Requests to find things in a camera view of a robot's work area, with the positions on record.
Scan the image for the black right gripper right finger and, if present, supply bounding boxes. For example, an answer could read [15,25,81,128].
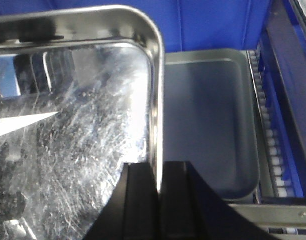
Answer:
[160,161,274,240]

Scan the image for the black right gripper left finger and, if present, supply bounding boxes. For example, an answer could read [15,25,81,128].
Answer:
[83,162,159,240]

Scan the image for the silver metal tray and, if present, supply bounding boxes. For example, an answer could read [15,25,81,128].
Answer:
[0,4,164,240]

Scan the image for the grey stacked metal tray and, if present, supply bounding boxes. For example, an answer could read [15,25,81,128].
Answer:
[163,49,259,201]

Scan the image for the upper centre blue bin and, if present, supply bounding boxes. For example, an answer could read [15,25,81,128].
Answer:
[0,0,271,53]

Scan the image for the blue bin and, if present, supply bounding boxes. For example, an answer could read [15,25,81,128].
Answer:
[261,0,306,198]
[0,0,271,53]

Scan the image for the upper right blue bin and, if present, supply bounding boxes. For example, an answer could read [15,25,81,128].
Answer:
[261,0,306,198]

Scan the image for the right roller track rail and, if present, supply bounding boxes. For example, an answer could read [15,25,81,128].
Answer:
[246,50,294,199]

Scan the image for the stainless steel shelf rail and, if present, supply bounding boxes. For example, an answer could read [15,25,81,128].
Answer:
[229,197,306,240]

